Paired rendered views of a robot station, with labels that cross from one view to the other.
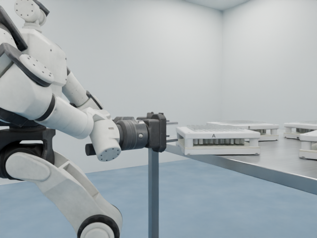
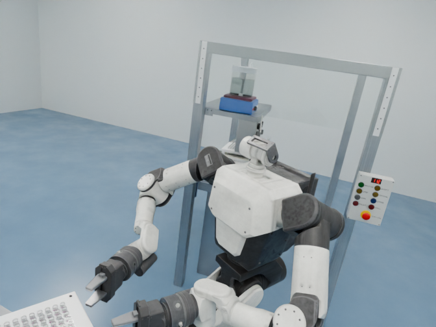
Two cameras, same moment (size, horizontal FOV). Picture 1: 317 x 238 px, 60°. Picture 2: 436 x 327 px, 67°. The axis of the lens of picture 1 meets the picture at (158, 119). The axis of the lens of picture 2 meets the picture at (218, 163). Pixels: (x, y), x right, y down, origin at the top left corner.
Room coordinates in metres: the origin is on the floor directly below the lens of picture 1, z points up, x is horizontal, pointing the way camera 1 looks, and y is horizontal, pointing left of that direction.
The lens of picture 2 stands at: (1.64, -0.27, 1.60)
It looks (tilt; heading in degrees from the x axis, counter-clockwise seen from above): 19 degrees down; 141
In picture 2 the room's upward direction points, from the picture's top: 8 degrees clockwise
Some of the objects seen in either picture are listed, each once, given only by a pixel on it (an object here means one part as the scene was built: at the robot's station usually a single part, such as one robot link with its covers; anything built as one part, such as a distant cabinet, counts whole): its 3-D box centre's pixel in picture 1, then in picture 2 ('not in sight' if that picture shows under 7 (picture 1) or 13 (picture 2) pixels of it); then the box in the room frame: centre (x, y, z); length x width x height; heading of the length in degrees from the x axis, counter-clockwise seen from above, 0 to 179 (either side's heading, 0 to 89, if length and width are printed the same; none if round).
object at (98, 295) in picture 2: (169, 141); (95, 299); (0.89, -0.03, 0.90); 0.06 x 0.03 x 0.02; 125
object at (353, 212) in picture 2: not in sight; (369, 198); (0.88, 1.39, 0.97); 0.17 x 0.06 x 0.26; 38
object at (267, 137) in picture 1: (240, 135); not in sight; (1.32, -0.39, 0.87); 0.24 x 0.24 x 0.02; 14
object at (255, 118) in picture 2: not in sight; (237, 108); (-0.05, 1.18, 1.25); 0.62 x 0.38 x 0.04; 128
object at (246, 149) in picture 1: (212, 145); not in sight; (0.99, -0.20, 0.87); 0.24 x 0.24 x 0.02; 3
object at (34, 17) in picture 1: (31, 16); (257, 154); (0.95, 0.43, 1.32); 0.10 x 0.07 x 0.09; 3
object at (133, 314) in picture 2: not in sight; (124, 318); (1.04, -0.01, 0.96); 0.06 x 0.03 x 0.02; 85
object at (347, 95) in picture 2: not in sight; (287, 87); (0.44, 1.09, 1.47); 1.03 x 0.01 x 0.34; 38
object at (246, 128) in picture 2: not in sight; (248, 133); (0.18, 1.11, 1.14); 0.22 x 0.11 x 0.20; 128
